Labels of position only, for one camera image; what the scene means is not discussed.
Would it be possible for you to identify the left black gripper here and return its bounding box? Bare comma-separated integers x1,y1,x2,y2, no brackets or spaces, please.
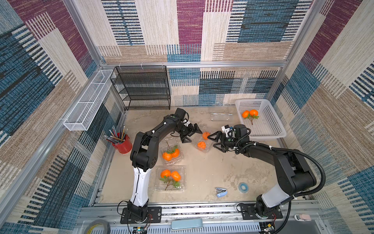
177,124,204,144

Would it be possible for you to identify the clear clamshell container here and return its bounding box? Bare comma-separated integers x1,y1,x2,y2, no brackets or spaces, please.
154,166,187,192
159,137,184,166
192,131,213,153
210,112,233,121

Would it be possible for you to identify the clear clamshell container back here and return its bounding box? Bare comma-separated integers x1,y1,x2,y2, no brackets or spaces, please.
210,112,233,121

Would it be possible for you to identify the orange pair with leaves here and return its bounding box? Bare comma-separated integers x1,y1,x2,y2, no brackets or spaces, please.
242,109,259,125

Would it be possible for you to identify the white plastic perforated basket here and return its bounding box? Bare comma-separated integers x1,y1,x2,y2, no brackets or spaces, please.
235,98,287,141

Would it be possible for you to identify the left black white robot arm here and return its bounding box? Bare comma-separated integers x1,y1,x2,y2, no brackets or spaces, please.
127,108,203,221

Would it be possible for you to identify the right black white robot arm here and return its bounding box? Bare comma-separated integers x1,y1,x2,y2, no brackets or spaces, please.
207,124,317,219

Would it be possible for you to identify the orange pair in left container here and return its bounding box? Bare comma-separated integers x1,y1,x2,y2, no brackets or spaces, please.
162,142,180,162

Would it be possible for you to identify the orange pair in container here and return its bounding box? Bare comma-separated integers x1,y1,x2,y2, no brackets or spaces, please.
159,170,182,191
162,142,180,162

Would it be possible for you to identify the orange pair in front container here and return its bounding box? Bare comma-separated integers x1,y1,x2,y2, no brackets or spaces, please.
159,170,182,191

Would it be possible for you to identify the clear clamshell container front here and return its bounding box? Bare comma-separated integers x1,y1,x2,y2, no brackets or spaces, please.
154,166,187,192

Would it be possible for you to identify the blue stapler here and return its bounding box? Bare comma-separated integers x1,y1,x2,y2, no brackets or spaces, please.
216,187,228,198

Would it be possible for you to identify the blue tape roll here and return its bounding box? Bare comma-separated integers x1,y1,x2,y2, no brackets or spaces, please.
238,182,249,194

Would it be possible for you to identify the red pencil cup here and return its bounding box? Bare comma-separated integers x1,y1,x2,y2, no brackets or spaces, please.
104,126,132,154

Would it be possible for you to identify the light blue bar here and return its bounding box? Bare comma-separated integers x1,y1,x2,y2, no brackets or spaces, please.
171,218,203,231

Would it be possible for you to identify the pink white small device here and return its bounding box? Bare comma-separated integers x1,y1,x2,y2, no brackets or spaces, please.
294,214,312,222

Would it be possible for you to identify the grey tape roll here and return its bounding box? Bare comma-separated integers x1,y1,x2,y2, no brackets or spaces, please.
83,219,111,234

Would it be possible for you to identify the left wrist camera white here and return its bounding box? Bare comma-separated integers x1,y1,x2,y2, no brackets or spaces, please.
183,119,191,126

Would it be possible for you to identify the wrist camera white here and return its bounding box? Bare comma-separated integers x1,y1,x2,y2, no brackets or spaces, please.
183,119,191,126
222,125,234,137

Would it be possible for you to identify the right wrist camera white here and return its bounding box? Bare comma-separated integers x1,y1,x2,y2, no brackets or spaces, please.
222,125,234,137

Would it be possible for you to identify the black wire shelf rack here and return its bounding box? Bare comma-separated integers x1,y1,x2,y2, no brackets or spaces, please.
111,65,171,111

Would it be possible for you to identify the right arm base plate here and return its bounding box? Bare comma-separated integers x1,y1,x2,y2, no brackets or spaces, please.
236,203,283,220

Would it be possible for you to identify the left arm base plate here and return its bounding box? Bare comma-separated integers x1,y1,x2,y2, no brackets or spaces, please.
120,206,162,224

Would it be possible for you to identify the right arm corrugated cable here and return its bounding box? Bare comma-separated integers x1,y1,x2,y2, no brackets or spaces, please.
251,141,326,234

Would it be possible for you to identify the white wire mesh tray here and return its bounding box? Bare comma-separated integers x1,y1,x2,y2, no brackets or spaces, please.
63,70,113,131

